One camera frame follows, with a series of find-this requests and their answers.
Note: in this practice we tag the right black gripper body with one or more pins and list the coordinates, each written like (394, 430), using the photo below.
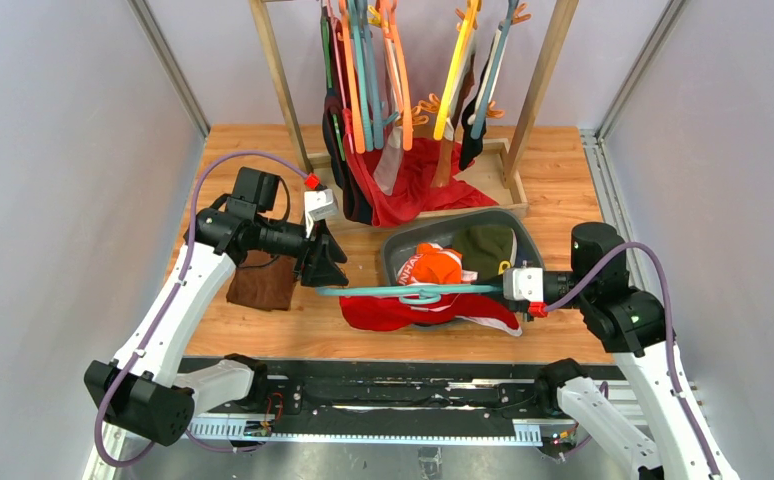
(552, 287)

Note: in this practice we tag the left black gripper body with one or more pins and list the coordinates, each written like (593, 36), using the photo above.
(312, 251)

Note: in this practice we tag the red underwear white trim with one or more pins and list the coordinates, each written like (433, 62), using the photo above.
(390, 314)

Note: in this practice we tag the teal plastic clip hanger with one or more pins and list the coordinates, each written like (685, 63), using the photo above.
(416, 294)

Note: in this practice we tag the black underwear cream waistband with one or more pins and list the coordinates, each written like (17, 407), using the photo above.
(472, 132)

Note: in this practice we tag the blue-grey plastic clip hanger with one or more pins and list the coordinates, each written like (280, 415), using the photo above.
(516, 14)

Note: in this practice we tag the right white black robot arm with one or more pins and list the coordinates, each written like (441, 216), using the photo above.
(621, 291)

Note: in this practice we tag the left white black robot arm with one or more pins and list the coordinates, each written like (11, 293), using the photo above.
(141, 389)

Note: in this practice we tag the dark green underwear in basin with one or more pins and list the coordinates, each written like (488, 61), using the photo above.
(487, 250)

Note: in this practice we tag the orange underwear in basin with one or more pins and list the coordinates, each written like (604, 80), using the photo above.
(432, 264)

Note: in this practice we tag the orange plastic hanger left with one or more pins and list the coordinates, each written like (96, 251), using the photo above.
(354, 97)

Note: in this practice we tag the orange plastic hanger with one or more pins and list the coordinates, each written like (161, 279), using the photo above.
(354, 97)
(410, 115)

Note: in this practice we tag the teal plastic hanger pair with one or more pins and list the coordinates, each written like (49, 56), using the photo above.
(370, 103)

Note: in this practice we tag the brown underwear on hanger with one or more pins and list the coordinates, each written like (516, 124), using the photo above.
(450, 139)

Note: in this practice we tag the orange clip hanger with brown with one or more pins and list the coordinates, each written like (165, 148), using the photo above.
(431, 104)

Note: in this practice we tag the orange plastic hanger right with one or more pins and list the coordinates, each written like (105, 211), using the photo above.
(410, 115)

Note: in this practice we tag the yellow plastic clip hanger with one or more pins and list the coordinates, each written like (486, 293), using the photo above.
(466, 27)

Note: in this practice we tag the brown cloth on table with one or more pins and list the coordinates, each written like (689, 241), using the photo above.
(264, 282)

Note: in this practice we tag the grey plastic basin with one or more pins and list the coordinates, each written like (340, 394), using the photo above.
(397, 249)

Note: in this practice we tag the large red garment hanging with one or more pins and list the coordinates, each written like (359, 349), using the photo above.
(413, 193)

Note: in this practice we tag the dark navy garment hanging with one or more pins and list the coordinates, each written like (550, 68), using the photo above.
(337, 152)

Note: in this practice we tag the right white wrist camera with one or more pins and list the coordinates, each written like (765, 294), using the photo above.
(524, 284)

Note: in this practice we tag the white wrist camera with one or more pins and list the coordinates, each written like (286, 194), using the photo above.
(524, 284)
(319, 205)

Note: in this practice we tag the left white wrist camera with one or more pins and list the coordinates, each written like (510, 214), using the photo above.
(319, 205)

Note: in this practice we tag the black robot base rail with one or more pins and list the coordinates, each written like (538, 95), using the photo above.
(394, 403)

